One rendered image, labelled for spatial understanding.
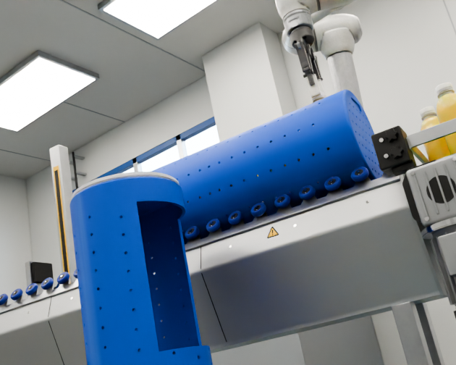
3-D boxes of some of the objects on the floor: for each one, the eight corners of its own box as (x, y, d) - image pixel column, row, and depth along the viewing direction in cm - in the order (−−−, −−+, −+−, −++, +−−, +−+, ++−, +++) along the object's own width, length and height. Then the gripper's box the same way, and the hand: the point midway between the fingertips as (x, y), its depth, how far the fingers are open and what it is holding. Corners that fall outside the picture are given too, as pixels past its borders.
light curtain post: (101, 562, 217) (58, 151, 273) (114, 561, 215) (67, 147, 270) (90, 568, 212) (48, 148, 267) (103, 568, 209) (58, 144, 265)
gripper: (300, 48, 192) (318, 111, 185) (279, 27, 178) (297, 94, 170) (321, 38, 189) (339, 101, 181) (301, 16, 175) (320, 84, 167)
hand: (316, 88), depth 177 cm, fingers closed on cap, 4 cm apart
